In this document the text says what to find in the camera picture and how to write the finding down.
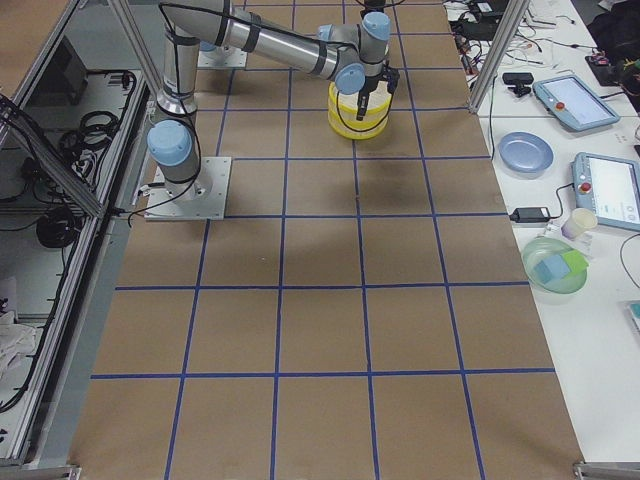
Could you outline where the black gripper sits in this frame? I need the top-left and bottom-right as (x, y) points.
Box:
(363, 0), (386, 13)
(356, 67), (395, 121)

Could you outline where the yellow steamer basket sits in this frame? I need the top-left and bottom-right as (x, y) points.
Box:
(328, 82), (391, 122)
(328, 112), (388, 141)

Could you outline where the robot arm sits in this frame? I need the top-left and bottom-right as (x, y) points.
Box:
(147, 1), (398, 204)

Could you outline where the black webcam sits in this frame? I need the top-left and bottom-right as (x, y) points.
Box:
(502, 72), (534, 98)

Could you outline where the blue plate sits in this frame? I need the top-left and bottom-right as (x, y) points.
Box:
(498, 131), (554, 179)

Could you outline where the black power adapter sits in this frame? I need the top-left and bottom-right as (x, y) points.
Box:
(509, 207), (552, 224)

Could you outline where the teach pendant far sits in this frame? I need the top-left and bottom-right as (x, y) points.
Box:
(532, 75), (620, 132)

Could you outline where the teach pendant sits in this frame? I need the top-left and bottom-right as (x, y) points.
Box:
(532, 75), (620, 132)
(571, 152), (639, 232)

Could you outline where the paper cup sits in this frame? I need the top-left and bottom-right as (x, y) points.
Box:
(561, 208), (598, 240)

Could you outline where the green glass bowl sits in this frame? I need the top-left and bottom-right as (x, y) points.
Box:
(522, 237), (589, 294)

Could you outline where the blue sponge block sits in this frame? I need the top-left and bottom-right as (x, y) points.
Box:
(533, 254), (567, 284)

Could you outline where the teach pendant near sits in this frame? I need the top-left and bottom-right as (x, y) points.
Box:
(571, 152), (639, 232)

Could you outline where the green sponge block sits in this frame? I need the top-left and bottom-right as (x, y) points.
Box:
(561, 249), (589, 277)

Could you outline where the white cloth rag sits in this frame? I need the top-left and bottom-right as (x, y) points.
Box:
(1, 311), (36, 376)

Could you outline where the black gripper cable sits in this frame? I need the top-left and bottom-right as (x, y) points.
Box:
(333, 59), (401, 134)

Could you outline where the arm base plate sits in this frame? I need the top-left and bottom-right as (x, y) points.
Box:
(198, 42), (247, 70)
(144, 157), (232, 221)

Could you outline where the aluminium frame post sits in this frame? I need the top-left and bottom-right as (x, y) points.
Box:
(468, 0), (529, 114)

